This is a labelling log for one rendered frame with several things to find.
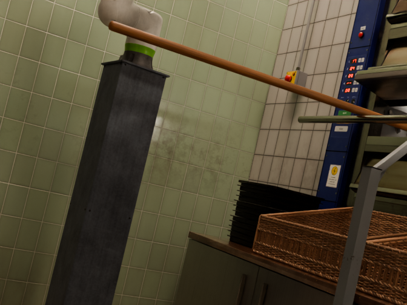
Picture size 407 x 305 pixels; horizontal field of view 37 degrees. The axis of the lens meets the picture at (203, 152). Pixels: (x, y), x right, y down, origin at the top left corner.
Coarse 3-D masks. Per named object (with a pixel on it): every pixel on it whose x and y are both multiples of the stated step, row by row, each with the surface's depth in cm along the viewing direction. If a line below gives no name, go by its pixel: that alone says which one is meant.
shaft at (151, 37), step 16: (128, 32) 179; (144, 32) 182; (176, 48) 187; (192, 48) 190; (224, 64) 195; (272, 80) 203; (320, 96) 213; (352, 112) 221; (368, 112) 223; (400, 128) 232
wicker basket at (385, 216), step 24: (264, 216) 236; (288, 216) 245; (312, 216) 251; (336, 216) 257; (384, 216) 244; (264, 240) 241; (288, 240) 220; (312, 240) 209; (336, 240) 198; (288, 264) 216; (312, 264) 206; (336, 264) 252
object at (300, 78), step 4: (288, 72) 324; (292, 72) 321; (296, 72) 318; (300, 72) 318; (292, 76) 320; (296, 76) 317; (300, 76) 318; (304, 76) 319; (292, 80) 319; (296, 80) 317; (300, 80) 318; (304, 80) 319; (296, 84) 317; (300, 84) 318; (304, 84) 319
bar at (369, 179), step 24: (312, 120) 245; (336, 120) 232; (360, 120) 220; (384, 120) 209; (384, 168) 180; (360, 192) 178; (360, 216) 176; (360, 240) 176; (360, 264) 176; (336, 288) 177
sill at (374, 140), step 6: (372, 138) 266; (378, 138) 263; (384, 138) 260; (390, 138) 256; (396, 138) 253; (402, 138) 250; (366, 144) 268; (372, 144) 265; (378, 144) 262; (384, 144) 259; (390, 144) 256; (396, 144) 253
